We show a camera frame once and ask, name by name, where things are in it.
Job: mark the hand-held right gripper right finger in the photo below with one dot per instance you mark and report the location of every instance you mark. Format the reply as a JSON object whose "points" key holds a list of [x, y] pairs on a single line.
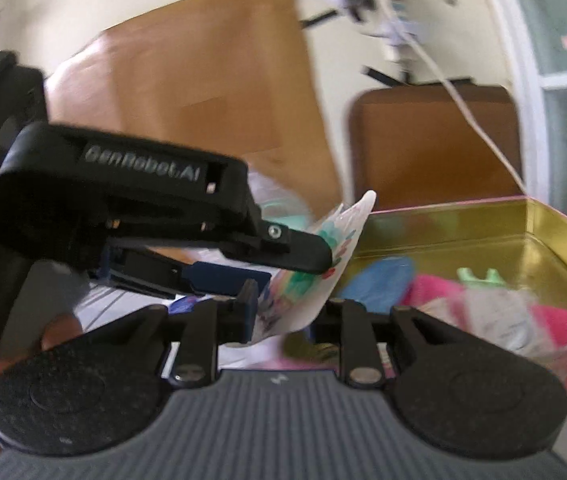
{"points": [[356, 330]]}

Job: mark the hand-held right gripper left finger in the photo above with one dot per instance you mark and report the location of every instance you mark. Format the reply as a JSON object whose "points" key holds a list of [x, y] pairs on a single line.
{"points": [[248, 310]]}

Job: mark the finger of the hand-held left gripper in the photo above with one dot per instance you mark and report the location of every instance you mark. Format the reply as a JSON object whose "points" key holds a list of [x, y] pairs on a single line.
{"points": [[223, 277], [303, 255]]}

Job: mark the colourful paper card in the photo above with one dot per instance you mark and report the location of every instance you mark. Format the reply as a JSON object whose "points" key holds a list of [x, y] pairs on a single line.
{"points": [[308, 300]]}

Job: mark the blue cloth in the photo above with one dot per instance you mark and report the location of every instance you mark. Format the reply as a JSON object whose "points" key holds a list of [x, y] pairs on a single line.
{"points": [[378, 280]]}

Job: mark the pink fluffy cloth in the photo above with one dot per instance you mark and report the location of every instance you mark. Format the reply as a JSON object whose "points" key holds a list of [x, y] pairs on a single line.
{"points": [[431, 290]]}

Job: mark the green cloth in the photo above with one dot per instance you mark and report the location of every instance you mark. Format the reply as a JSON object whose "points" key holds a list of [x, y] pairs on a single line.
{"points": [[468, 277]]}

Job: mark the gold metal tin box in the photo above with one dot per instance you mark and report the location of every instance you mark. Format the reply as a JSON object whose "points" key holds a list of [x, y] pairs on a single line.
{"points": [[463, 230]]}

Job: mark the white grey cloth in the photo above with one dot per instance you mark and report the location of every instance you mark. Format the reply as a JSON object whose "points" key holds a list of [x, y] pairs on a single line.
{"points": [[503, 320]]}

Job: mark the wood-pattern board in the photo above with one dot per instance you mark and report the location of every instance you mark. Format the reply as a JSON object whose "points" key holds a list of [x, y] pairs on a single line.
{"points": [[188, 75]]}

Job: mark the brown chair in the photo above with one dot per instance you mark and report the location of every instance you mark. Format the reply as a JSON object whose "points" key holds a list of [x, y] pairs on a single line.
{"points": [[423, 150]]}

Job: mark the black tape strip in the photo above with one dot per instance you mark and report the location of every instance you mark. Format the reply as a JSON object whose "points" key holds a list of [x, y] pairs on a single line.
{"points": [[318, 20]]}

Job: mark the white wall charger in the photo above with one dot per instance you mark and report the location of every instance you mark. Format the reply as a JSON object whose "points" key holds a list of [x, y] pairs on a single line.
{"points": [[398, 20]]}

